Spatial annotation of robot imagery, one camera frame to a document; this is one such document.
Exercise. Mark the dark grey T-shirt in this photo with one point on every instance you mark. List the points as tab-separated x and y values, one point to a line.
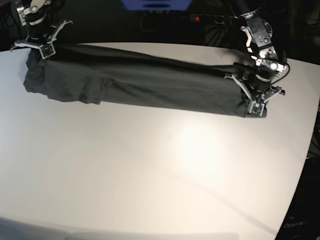
93	74

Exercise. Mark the blue plastic box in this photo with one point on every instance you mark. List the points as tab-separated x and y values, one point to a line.
156	5

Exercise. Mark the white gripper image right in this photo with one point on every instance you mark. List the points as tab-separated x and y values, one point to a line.
257	93

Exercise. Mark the black power strip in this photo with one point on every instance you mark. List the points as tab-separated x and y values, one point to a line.
211	19

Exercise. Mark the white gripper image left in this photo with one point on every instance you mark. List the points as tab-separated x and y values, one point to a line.
45	43

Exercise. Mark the black OpenArm case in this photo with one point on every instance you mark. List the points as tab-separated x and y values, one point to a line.
302	220

